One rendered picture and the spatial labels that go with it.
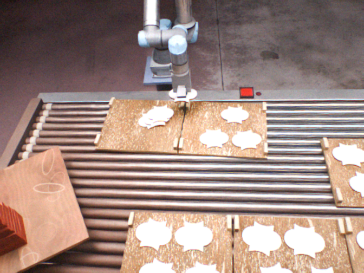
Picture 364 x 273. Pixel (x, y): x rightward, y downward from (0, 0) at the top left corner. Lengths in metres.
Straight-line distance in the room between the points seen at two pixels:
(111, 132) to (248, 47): 2.40
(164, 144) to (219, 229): 0.50
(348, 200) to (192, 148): 0.70
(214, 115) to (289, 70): 1.92
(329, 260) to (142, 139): 0.95
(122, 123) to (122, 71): 1.93
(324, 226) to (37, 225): 1.10
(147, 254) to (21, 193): 0.58
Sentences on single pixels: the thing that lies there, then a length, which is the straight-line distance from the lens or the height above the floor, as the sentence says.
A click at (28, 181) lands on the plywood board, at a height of 1.04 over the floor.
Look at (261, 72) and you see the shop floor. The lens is 3.47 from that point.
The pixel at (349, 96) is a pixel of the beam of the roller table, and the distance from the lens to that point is 1.96.
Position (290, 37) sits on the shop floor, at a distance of 4.02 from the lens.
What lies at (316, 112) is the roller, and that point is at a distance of 1.82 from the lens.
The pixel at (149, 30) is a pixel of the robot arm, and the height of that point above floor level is 1.37.
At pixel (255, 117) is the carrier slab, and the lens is 1.72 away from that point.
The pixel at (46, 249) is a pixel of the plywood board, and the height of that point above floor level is 1.04.
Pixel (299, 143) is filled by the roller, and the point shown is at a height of 0.91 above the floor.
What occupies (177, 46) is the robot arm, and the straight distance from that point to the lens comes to 1.43.
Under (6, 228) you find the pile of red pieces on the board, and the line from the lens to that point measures 1.30.
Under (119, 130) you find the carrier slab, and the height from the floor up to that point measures 0.94.
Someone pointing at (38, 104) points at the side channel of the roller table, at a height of 0.94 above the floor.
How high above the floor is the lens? 2.17
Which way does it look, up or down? 49 degrees down
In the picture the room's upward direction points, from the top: 8 degrees counter-clockwise
